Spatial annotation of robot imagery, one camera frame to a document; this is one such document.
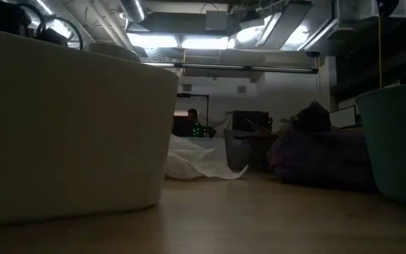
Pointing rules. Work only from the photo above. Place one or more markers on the purple cloth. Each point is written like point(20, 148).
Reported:
point(323, 158)

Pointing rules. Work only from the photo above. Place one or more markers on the smoky translucent plastic bin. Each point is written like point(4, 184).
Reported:
point(238, 151)

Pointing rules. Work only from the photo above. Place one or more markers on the grey ceiling box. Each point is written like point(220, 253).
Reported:
point(216, 20)

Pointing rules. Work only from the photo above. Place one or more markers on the teal plastic bin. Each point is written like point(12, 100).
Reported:
point(400, 141)

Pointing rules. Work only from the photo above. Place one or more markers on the green artificial succulent plant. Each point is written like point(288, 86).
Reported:
point(287, 122)

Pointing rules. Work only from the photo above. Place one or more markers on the ceiling light panel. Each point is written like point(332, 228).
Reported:
point(153, 40)
point(204, 43)

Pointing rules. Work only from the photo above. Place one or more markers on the wall vent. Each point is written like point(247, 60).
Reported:
point(241, 89)

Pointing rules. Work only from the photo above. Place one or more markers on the white board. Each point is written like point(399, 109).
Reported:
point(344, 117)

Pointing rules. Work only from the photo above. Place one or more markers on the black background box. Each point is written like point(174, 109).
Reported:
point(249, 120)

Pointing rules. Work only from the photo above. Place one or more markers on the person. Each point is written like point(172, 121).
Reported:
point(189, 127)

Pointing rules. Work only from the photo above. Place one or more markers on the silver ventilation duct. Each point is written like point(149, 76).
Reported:
point(134, 10)
point(101, 21)

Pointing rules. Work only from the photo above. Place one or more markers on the white cloth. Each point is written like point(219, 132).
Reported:
point(189, 162)

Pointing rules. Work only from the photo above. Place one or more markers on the white plastic bin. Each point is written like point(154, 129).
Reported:
point(65, 123)

